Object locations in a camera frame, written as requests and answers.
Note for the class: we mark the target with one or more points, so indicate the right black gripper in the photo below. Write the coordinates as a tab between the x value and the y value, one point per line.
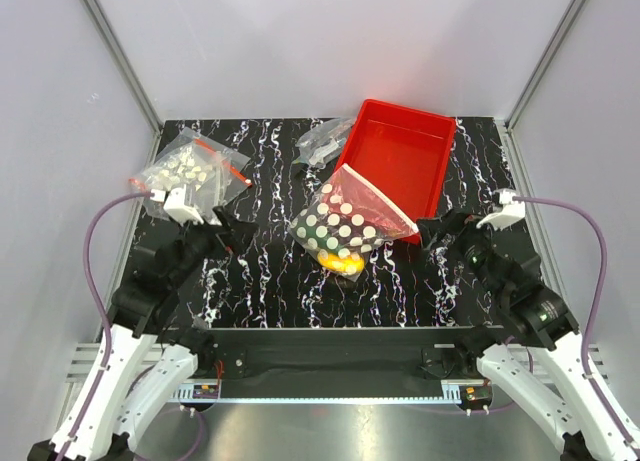
429	228

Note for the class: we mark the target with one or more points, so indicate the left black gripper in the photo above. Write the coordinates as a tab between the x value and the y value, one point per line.
231	235

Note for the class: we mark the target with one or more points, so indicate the polka dot zip bag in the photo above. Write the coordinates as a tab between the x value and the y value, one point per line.
359	216

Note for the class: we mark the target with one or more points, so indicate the yellow toy mango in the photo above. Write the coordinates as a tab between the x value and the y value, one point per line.
349	265

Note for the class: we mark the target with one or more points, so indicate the green toy cucumber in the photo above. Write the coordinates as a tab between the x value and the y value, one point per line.
313	236

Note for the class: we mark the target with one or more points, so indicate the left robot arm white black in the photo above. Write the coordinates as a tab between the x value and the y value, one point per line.
140	364

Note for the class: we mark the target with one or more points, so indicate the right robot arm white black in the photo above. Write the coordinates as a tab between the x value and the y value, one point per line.
541	361

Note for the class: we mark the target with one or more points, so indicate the red zipper clear bag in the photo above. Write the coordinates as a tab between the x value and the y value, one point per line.
211	171

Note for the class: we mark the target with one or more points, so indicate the small clear bag with items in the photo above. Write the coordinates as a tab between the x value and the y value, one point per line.
323	143

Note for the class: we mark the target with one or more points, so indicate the red plastic tray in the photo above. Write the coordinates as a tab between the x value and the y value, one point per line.
395	157

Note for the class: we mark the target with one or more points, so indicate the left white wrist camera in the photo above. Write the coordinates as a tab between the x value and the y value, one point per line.
176	205

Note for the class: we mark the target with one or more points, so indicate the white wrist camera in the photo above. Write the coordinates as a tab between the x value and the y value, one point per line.
506	212
176	205

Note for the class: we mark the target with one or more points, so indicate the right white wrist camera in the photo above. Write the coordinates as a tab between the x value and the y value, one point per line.
506	212

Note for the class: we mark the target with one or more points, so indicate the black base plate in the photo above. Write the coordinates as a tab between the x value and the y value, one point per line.
336	359

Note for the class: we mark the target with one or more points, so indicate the slotted cable duct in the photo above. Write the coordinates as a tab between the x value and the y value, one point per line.
432	394

